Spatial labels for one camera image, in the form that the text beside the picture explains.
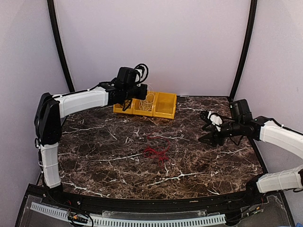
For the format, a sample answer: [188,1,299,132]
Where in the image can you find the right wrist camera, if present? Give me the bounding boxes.
[229,99,252,123]

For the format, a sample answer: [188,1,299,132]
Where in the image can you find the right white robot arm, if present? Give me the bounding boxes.
[199,111,303,205]

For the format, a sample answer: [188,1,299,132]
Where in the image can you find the yellow plastic bin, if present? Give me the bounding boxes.
[113,104,133,114]
[132,91,158,117]
[153,92,177,119]

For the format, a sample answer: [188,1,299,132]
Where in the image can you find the white slotted cable duct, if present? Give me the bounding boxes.
[30,202,226,227]

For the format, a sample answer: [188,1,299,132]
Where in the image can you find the left yellow plastic bin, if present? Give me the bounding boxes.
[113,104,133,114]

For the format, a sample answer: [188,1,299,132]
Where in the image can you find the red wire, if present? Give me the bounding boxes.
[144,133,171,167]

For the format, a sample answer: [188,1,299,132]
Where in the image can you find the left black frame post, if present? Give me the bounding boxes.
[47,0,75,92]

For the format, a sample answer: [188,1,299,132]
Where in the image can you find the white wire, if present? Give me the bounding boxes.
[142,84,158,111]
[138,94,157,112]

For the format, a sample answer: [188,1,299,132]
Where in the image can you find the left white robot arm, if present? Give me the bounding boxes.
[34,81,148,206]

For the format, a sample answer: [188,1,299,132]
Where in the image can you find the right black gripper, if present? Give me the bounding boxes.
[198,119,243,147]

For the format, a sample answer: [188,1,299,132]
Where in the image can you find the right black frame post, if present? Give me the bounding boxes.
[229,0,258,101]

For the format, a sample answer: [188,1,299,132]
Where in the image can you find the black frame post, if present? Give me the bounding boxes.
[229,0,258,101]
[47,0,75,92]

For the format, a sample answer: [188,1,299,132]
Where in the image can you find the black front rail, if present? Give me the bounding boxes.
[54,191,251,215]

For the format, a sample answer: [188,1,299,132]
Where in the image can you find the right yellow plastic bin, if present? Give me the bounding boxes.
[153,92,177,119]

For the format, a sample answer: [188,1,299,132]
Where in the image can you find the middle yellow plastic bin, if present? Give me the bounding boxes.
[132,91,158,117]

